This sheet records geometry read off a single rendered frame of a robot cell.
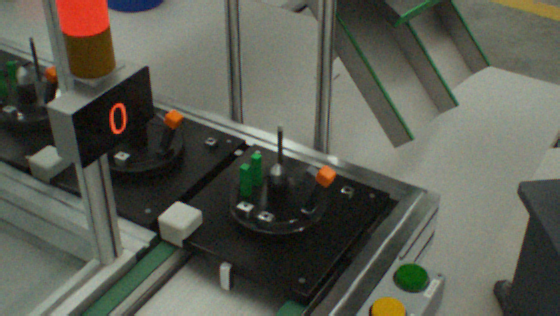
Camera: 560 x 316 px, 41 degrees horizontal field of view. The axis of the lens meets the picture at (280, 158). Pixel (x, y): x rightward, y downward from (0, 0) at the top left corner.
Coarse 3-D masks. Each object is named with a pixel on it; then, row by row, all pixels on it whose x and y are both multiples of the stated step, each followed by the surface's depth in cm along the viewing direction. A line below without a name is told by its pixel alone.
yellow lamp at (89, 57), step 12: (72, 36) 78; (84, 36) 78; (96, 36) 78; (108, 36) 80; (72, 48) 79; (84, 48) 79; (96, 48) 79; (108, 48) 80; (72, 60) 80; (84, 60) 79; (96, 60) 80; (108, 60) 81; (72, 72) 81; (84, 72) 80; (96, 72) 81; (108, 72) 82
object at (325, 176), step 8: (312, 168) 100; (328, 168) 99; (312, 176) 100; (320, 176) 98; (328, 176) 98; (320, 184) 100; (328, 184) 99; (312, 192) 101; (320, 192) 101; (312, 200) 102; (312, 208) 103
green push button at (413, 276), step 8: (408, 264) 99; (400, 272) 98; (408, 272) 98; (416, 272) 98; (424, 272) 98; (400, 280) 97; (408, 280) 97; (416, 280) 97; (424, 280) 97; (408, 288) 97; (416, 288) 97
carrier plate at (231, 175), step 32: (288, 160) 118; (224, 192) 111; (384, 192) 111; (224, 224) 106; (352, 224) 106; (224, 256) 101; (256, 256) 101; (288, 256) 101; (320, 256) 101; (288, 288) 96; (320, 288) 98
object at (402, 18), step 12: (372, 0) 106; (384, 0) 105; (396, 0) 109; (408, 0) 110; (420, 0) 111; (432, 0) 109; (384, 12) 106; (396, 12) 104; (408, 12) 105; (420, 12) 109; (396, 24) 105
